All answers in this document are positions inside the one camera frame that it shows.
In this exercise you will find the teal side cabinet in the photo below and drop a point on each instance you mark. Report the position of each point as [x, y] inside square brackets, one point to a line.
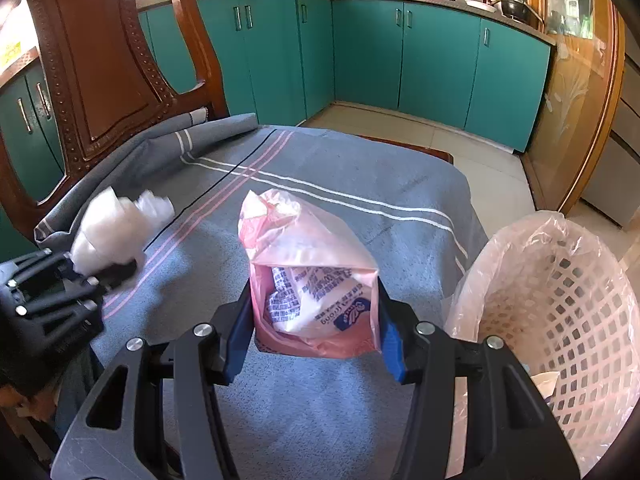
[30, 150]

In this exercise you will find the teal kitchen cabinet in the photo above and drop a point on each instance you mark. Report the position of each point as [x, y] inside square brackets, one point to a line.
[370, 50]

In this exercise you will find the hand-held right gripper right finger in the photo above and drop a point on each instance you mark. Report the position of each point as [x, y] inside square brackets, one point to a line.
[392, 355]

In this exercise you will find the white plastic bag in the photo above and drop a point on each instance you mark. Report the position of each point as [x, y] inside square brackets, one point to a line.
[110, 230]

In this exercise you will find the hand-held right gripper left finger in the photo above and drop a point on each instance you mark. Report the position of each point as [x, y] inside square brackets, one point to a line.
[235, 355]

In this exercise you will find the white drawer cabinet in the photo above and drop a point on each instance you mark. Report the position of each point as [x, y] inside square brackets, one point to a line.
[625, 160]

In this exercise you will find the carved wooden chair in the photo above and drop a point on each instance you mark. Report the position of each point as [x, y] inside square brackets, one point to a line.
[100, 60]

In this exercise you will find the wooden-framed glass door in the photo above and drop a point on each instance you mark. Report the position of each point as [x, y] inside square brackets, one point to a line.
[575, 110]

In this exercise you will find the grey-blue striped tablecloth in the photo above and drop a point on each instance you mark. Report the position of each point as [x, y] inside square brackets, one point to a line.
[350, 185]

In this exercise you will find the dark cooking pot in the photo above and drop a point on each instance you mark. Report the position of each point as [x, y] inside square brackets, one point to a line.
[517, 7]

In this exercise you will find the pink plastic bag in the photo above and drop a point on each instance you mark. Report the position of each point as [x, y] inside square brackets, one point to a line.
[300, 240]

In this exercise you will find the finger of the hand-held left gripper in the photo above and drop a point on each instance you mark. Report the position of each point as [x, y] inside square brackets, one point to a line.
[112, 277]
[35, 267]

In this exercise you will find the white printed packet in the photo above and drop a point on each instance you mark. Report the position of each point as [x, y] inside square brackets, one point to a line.
[320, 300]

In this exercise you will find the white lattice plastic basket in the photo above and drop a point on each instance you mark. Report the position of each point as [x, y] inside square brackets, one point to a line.
[575, 310]

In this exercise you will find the white crumpled paper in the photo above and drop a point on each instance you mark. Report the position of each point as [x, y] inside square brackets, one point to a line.
[546, 384]

